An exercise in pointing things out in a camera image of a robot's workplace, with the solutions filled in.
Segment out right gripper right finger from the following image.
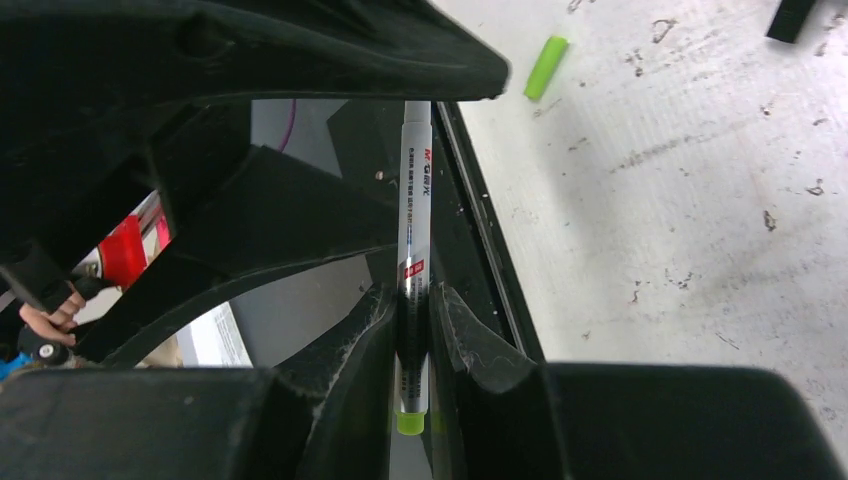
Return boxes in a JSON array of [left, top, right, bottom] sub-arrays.
[[429, 285, 845, 479]]

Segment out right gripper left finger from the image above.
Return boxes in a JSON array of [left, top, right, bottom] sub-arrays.
[[1, 286, 395, 479]]

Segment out white green marker pen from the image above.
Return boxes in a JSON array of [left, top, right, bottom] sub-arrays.
[[395, 101, 433, 436]]

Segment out green marker cap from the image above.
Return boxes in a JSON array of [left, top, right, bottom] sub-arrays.
[[523, 35, 569, 101]]

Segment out yellow framed whiteboard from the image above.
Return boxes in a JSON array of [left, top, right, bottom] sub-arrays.
[[765, 0, 817, 44]]

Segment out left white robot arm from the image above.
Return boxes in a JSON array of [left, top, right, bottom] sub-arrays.
[[1, 1, 509, 366]]

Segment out person's hand on controller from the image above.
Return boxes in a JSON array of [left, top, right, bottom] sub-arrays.
[[19, 292, 86, 347]]

